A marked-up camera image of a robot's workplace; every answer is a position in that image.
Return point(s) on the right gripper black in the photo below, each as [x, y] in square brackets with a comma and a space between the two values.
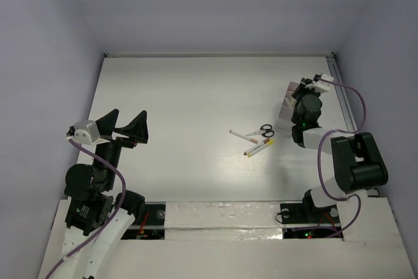
[302, 88]

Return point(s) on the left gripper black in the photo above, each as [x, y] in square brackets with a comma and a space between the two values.
[118, 139]

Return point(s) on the pink white marker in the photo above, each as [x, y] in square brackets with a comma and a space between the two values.
[245, 137]

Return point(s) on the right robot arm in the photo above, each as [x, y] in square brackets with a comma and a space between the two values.
[317, 201]

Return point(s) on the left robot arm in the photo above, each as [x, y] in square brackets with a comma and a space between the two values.
[101, 207]

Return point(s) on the white compartment pen holder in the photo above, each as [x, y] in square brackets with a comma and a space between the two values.
[283, 123]

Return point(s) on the yellow tipped white marker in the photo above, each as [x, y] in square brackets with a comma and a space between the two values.
[261, 148]

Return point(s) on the brown tipped white marker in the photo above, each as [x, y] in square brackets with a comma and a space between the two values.
[258, 145]

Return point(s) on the white front platform board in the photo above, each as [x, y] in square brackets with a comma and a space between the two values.
[233, 240]

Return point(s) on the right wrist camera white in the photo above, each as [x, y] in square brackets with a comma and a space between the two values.
[321, 83]

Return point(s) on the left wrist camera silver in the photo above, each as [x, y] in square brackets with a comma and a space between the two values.
[85, 132]

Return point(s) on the black handled scissors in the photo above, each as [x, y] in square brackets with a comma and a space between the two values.
[265, 131]

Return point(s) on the right side aluminium rail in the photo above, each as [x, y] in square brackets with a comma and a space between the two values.
[343, 102]

